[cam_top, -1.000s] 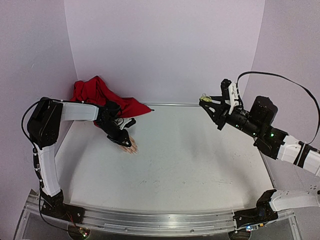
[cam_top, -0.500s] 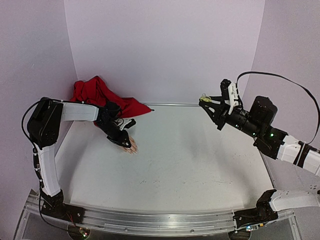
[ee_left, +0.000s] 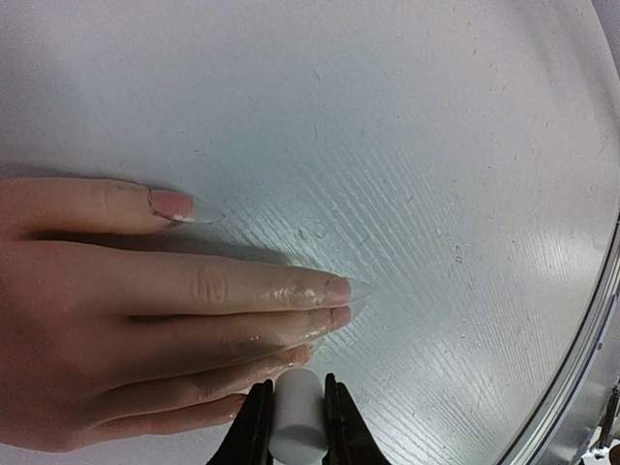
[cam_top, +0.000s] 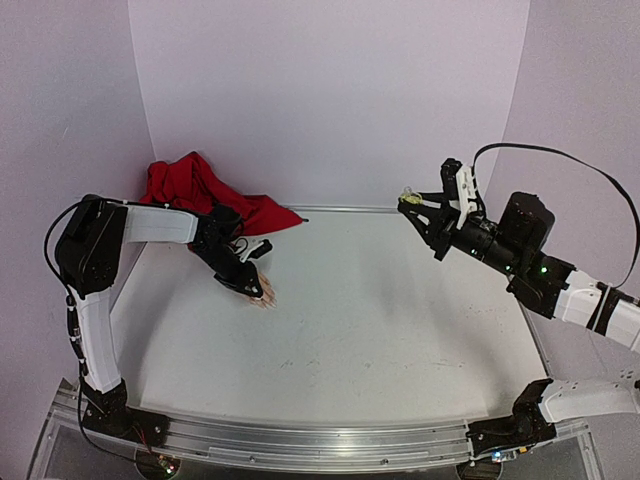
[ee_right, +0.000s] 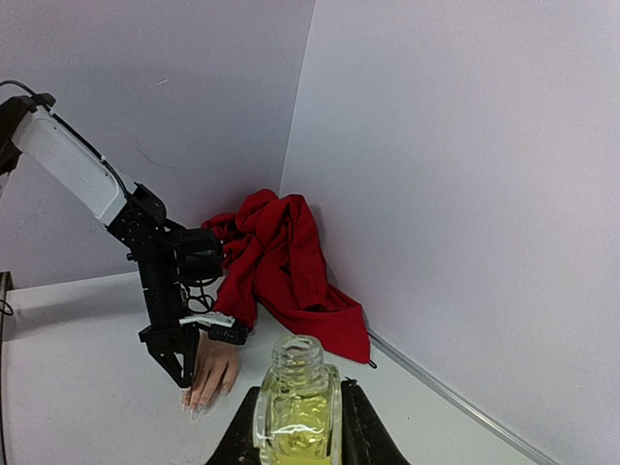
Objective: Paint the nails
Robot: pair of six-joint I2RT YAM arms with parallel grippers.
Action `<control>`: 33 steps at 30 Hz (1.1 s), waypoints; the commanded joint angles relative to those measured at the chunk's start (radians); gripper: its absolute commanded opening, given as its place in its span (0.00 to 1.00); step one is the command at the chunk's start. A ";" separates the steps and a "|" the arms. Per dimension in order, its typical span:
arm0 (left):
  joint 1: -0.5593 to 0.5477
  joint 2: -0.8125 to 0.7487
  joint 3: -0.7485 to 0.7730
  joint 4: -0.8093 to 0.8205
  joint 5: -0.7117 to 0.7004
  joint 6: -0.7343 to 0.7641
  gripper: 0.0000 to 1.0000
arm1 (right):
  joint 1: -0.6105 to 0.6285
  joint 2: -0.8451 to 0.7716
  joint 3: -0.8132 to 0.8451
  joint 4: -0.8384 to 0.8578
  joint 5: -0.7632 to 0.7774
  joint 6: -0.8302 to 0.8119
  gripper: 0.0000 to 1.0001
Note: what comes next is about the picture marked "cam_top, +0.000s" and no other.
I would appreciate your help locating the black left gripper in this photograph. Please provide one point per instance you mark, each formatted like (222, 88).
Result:
(242, 281)

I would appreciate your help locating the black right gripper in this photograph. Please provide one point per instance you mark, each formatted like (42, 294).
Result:
(447, 220)

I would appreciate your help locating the yellow nail polish bottle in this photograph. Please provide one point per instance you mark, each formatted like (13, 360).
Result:
(410, 197)

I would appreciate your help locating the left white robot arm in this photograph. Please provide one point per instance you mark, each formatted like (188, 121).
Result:
(85, 261)

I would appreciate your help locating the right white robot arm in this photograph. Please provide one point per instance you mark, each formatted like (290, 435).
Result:
(547, 286)

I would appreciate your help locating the mannequin hand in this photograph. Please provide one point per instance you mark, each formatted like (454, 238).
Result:
(268, 298)

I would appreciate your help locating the red cloth garment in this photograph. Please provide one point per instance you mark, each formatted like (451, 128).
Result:
(176, 192)

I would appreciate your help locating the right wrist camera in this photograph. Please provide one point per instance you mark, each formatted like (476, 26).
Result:
(460, 189)

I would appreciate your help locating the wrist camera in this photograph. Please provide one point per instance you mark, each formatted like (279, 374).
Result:
(253, 249)
(460, 189)

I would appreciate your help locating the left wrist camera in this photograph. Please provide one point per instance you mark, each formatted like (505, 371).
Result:
(253, 249)

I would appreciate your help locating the aluminium front rail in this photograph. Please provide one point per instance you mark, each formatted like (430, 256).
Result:
(77, 442)

